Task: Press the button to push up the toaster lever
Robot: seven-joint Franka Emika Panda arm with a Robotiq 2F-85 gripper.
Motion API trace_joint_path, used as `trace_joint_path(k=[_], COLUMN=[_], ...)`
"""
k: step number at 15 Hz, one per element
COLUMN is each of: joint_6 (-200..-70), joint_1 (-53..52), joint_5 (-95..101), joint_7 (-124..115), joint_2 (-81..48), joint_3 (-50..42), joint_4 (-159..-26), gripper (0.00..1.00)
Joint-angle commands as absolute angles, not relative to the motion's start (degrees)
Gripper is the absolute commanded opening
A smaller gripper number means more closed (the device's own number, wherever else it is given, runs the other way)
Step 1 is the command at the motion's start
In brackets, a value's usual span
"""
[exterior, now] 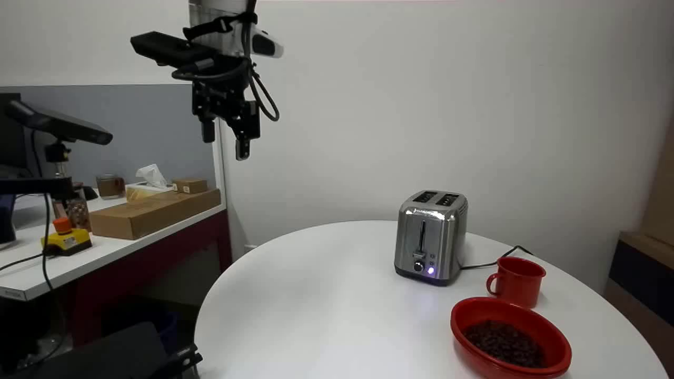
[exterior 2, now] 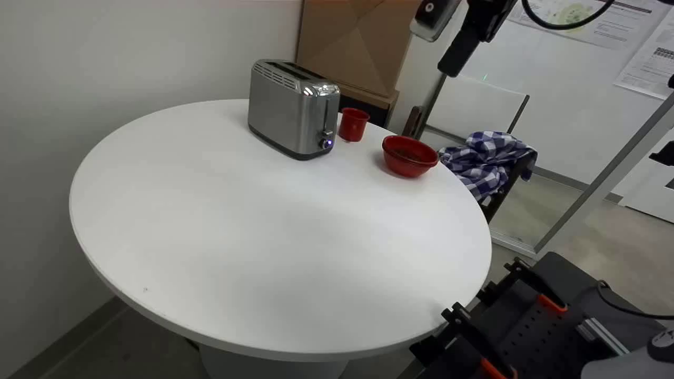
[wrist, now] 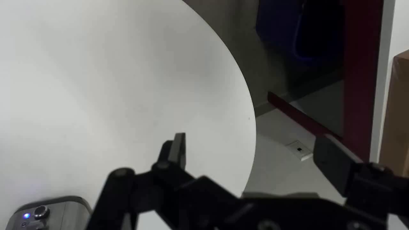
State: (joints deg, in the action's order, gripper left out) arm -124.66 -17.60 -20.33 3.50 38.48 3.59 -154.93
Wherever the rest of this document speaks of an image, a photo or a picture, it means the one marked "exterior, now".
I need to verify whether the white side desk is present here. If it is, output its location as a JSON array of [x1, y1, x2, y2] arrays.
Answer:
[[0, 204, 231, 346]]

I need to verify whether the red mug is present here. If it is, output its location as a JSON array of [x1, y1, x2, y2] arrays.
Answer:
[[485, 257, 546, 310]]

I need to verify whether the tissue box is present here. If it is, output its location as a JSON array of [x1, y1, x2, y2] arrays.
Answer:
[[125, 164, 172, 200]]

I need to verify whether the stainless steel toaster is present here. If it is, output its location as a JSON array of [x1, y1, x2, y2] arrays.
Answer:
[[393, 189, 468, 287]]

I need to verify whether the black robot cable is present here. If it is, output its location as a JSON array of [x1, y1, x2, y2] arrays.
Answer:
[[241, 0, 282, 123]]

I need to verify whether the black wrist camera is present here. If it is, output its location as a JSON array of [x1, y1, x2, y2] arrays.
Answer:
[[131, 31, 212, 67]]

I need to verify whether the red bowl with coffee beans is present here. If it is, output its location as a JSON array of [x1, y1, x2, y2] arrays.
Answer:
[[449, 296, 574, 379]]

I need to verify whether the black camera on stand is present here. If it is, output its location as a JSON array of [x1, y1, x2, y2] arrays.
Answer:
[[0, 93, 113, 196]]

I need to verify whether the small brown box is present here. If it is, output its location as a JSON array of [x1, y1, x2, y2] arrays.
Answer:
[[98, 174, 125, 198]]

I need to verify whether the flat cardboard box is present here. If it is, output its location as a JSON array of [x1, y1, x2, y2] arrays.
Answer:
[[89, 189, 222, 239]]

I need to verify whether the black toaster power cord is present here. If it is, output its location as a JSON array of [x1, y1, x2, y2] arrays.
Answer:
[[457, 241, 535, 272]]

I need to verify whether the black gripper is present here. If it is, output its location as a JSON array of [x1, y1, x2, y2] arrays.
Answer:
[[192, 67, 260, 160]]

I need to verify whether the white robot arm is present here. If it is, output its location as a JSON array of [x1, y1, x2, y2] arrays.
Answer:
[[183, 0, 282, 160]]

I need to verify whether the small cardboard box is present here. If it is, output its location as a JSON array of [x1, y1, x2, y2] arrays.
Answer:
[[172, 179, 208, 193]]

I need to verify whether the wooden cabinet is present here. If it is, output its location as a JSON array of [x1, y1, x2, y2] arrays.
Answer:
[[605, 127, 674, 361]]

